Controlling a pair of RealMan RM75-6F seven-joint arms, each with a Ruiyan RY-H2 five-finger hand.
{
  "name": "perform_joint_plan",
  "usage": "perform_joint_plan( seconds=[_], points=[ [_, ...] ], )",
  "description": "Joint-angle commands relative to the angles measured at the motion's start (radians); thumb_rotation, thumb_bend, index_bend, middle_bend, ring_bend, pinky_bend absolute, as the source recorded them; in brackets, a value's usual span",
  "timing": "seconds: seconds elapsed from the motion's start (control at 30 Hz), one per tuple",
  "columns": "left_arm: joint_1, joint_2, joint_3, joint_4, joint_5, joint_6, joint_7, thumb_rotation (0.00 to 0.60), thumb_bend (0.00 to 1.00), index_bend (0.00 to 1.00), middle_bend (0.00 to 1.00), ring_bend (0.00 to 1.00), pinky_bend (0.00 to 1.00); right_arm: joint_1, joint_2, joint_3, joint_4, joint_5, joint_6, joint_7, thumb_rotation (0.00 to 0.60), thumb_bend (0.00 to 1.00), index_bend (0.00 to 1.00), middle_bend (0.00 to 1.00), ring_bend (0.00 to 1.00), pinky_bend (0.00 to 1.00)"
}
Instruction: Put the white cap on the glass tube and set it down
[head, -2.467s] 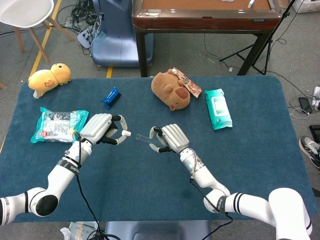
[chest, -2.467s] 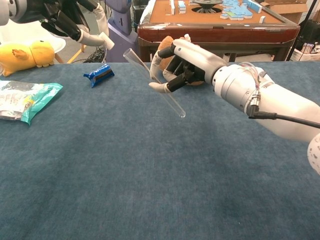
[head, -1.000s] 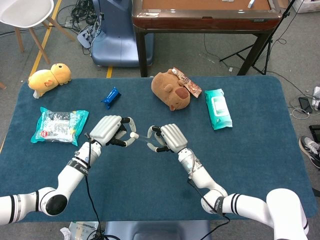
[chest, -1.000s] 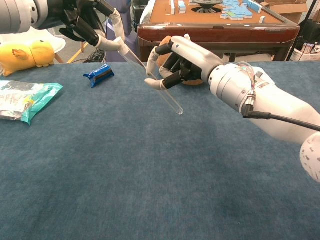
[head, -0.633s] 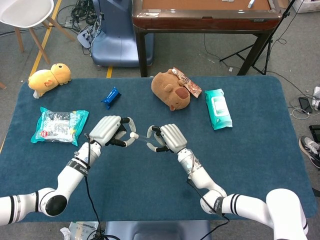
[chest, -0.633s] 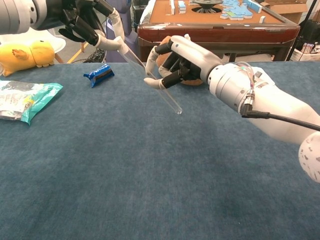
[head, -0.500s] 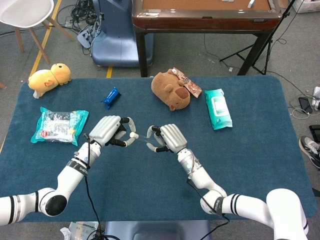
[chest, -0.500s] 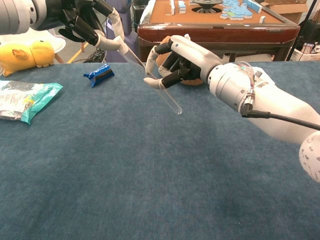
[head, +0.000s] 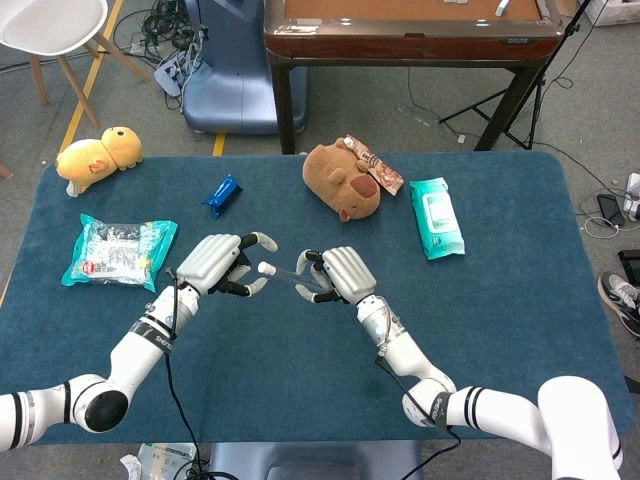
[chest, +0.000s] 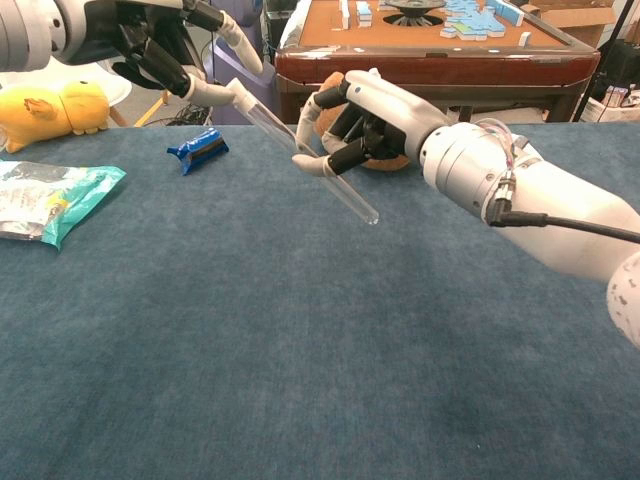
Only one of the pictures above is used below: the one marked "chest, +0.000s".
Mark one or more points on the black tripod stand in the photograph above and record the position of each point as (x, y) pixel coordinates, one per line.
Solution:
(594, 75)

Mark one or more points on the teal snack bag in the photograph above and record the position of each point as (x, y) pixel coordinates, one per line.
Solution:
(50, 200)

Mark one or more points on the brown capybara plush toy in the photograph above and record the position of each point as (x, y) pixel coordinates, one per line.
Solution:
(385, 165)

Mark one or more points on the blue cookie packet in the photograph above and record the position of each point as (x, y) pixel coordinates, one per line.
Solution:
(200, 147)

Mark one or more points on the brown mahjong table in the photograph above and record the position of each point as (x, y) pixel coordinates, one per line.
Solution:
(450, 65)

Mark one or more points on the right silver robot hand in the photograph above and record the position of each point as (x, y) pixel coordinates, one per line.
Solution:
(395, 115)

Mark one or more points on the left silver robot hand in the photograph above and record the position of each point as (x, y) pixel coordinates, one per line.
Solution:
(135, 30)

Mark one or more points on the blue-grey machine base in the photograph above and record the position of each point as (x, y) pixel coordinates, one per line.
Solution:
(222, 116)

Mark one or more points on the clear plastic tube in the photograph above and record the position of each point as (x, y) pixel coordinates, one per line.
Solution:
(350, 192)

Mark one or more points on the blue table cloth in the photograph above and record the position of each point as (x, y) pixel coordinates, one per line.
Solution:
(300, 325)

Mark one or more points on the blue mahjong tile pile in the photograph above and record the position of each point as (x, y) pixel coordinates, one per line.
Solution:
(475, 22)

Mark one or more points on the cardboard box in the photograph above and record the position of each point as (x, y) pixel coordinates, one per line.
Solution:
(575, 20)

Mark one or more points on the white chair with wooden legs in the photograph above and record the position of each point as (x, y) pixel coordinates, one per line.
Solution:
(120, 90)

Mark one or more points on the yellow plush toy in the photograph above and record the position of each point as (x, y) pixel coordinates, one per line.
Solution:
(50, 112)

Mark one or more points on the white mahjong tile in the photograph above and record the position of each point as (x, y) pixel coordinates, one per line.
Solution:
(525, 39)

